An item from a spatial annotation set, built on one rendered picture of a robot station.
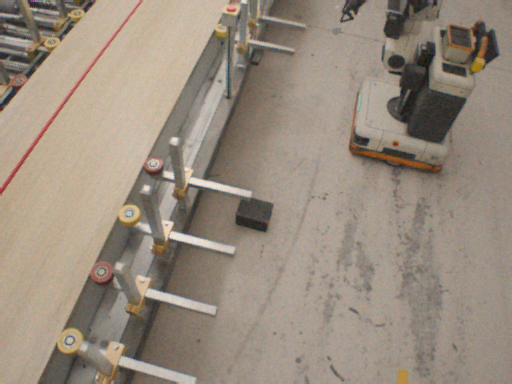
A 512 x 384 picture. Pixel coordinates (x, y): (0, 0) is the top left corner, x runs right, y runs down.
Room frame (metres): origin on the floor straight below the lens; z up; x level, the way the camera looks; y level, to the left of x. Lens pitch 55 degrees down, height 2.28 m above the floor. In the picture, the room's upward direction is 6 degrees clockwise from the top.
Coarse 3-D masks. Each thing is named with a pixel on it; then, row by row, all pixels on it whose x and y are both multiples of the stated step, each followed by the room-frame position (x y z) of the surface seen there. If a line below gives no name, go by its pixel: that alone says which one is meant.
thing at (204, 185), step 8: (152, 176) 1.04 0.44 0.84; (160, 176) 1.03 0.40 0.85; (168, 176) 1.04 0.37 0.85; (192, 184) 1.01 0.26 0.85; (200, 184) 1.01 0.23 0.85; (208, 184) 1.02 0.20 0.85; (216, 184) 1.02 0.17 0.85; (216, 192) 1.00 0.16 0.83; (224, 192) 0.99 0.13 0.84; (232, 192) 0.99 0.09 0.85; (240, 192) 1.00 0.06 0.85; (248, 192) 1.00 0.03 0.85; (248, 200) 0.98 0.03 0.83
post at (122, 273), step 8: (120, 264) 0.51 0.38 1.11; (120, 272) 0.48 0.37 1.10; (128, 272) 0.50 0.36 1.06; (120, 280) 0.48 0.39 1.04; (128, 280) 0.49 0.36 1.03; (128, 288) 0.48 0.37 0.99; (136, 288) 0.51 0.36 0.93; (128, 296) 0.48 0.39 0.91; (136, 296) 0.49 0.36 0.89; (136, 304) 0.48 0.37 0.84; (144, 304) 0.51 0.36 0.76; (144, 312) 0.49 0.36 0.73
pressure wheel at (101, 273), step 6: (96, 264) 0.58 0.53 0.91; (102, 264) 0.59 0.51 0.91; (108, 264) 0.59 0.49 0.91; (96, 270) 0.56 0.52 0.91; (102, 270) 0.56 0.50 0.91; (108, 270) 0.57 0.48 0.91; (96, 276) 0.54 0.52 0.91; (102, 276) 0.54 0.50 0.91; (108, 276) 0.54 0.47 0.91; (96, 282) 0.52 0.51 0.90; (102, 282) 0.52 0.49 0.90; (108, 282) 0.53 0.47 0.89
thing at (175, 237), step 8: (136, 232) 0.79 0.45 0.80; (144, 232) 0.78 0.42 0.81; (176, 232) 0.79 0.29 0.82; (176, 240) 0.76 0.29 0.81; (184, 240) 0.76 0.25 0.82; (192, 240) 0.77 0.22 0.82; (200, 240) 0.77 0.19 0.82; (208, 240) 0.78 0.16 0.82; (200, 248) 0.75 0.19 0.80; (208, 248) 0.74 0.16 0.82; (216, 248) 0.75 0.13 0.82; (224, 248) 0.75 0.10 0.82; (232, 248) 0.75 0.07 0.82; (232, 256) 0.73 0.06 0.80
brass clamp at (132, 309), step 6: (138, 276) 0.59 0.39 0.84; (138, 282) 0.56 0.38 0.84; (150, 282) 0.58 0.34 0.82; (138, 288) 0.54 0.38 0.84; (144, 288) 0.54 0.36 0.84; (150, 288) 0.56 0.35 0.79; (144, 294) 0.52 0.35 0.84; (144, 300) 0.51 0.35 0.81; (126, 306) 0.47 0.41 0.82; (132, 306) 0.47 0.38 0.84; (138, 306) 0.48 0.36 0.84; (126, 312) 0.46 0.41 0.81; (132, 312) 0.45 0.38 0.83; (138, 312) 0.46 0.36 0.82
